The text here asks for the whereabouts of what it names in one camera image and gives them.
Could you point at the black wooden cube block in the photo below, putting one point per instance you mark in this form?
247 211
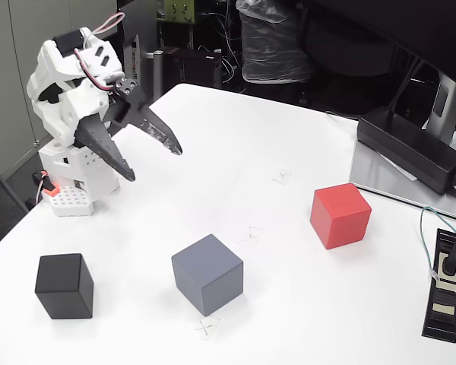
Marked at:
61 289

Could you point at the grey wooden cube block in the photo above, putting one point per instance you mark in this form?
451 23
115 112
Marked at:
209 273

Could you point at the black computer case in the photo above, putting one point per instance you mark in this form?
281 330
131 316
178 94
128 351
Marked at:
192 68

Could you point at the plastic wrapped dark bin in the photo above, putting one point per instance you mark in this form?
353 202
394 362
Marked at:
270 45

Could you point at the clear tape X mark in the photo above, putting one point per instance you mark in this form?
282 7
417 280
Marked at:
282 176
251 234
207 329

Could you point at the red wooden cube block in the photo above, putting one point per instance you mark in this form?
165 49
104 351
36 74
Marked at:
338 216

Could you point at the black power adapter brick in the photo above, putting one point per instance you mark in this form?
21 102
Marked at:
410 150

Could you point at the black monitor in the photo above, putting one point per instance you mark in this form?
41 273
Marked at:
403 23

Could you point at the black plug in strip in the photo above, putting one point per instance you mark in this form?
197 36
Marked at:
449 262

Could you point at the black power strip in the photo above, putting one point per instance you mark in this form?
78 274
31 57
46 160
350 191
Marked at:
442 304

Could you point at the silver metal post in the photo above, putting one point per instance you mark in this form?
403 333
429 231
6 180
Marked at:
157 76

